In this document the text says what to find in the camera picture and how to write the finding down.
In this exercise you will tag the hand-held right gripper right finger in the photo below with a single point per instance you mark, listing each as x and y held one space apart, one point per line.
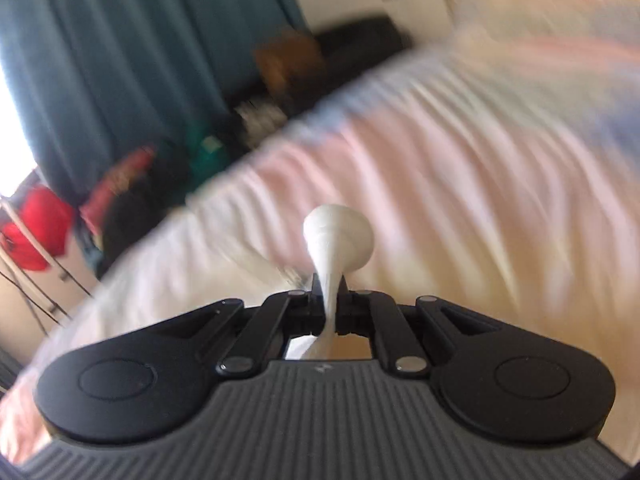
345 312

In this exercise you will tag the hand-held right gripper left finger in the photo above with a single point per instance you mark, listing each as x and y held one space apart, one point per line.
318 312

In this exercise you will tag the cream pants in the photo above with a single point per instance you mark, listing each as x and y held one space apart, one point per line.
336 237

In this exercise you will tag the pile of mixed clothes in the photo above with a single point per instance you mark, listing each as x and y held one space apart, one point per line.
150 185

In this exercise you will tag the pastel bed sheet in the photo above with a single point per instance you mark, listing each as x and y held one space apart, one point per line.
475 160

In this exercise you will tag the brown paper bag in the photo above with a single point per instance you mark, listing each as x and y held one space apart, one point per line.
287 60

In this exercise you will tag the black armchair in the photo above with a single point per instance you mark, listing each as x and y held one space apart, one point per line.
360 40

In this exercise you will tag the garment steamer stand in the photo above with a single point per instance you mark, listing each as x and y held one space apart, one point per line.
35 285

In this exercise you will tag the red cloth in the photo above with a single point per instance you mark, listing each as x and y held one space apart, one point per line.
37 225

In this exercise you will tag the wide blue curtain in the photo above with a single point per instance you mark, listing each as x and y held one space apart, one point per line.
125 50

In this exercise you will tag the dark framed window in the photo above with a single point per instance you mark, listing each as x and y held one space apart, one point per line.
10 125

